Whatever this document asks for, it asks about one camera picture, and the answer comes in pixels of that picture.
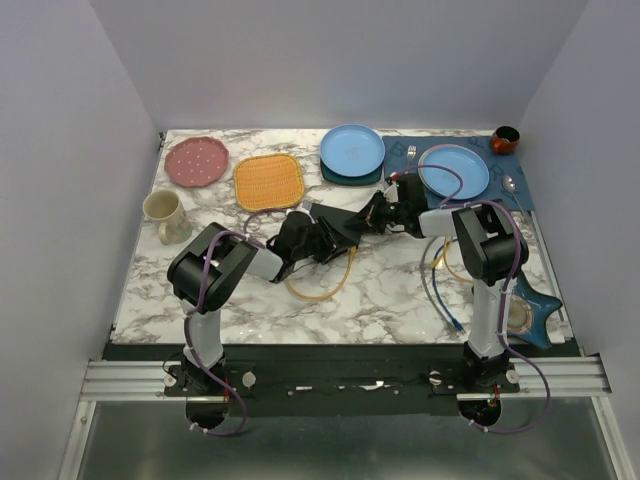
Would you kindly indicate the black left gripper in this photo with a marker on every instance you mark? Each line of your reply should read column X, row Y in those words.
column 329, row 251

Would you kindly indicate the blue star shaped dish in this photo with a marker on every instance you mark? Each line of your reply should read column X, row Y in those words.
column 529, row 311

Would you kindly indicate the blue cloth placemat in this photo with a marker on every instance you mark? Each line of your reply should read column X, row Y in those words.
column 498, row 165

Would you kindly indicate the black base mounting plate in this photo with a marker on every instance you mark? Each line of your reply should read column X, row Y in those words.
column 437, row 384

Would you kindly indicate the silver fork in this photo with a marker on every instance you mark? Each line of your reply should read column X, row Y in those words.
column 411, row 154

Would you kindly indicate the light blue plate on stack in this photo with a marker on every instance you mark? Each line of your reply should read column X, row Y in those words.
column 352, row 150

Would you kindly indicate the cream ceramic mug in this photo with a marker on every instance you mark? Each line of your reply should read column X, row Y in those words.
column 165, row 209

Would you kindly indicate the black network switch box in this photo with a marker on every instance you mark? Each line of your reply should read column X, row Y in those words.
column 337, row 218

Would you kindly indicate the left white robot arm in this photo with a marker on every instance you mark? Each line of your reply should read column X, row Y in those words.
column 206, row 273

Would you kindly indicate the light blue plate on placemat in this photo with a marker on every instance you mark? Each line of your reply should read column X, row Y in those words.
column 455, row 171

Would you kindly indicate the silver spoon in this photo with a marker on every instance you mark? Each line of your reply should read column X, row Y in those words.
column 510, row 187

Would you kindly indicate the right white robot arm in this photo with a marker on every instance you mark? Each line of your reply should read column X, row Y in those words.
column 492, row 251

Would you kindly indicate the pink dotted plate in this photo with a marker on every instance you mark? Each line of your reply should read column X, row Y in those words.
column 196, row 162

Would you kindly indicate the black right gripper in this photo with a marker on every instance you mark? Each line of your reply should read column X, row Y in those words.
column 369, row 218

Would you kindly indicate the brown lacquer cup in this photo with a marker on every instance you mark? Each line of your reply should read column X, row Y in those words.
column 505, row 140

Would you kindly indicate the dark teal square plate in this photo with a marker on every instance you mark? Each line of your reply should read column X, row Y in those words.
column 368, row 179

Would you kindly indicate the aluminium frame rail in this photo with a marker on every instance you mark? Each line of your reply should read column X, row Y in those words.
column 145, row 381

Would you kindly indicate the orange woven square mat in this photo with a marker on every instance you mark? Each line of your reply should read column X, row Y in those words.
column 268, row 181

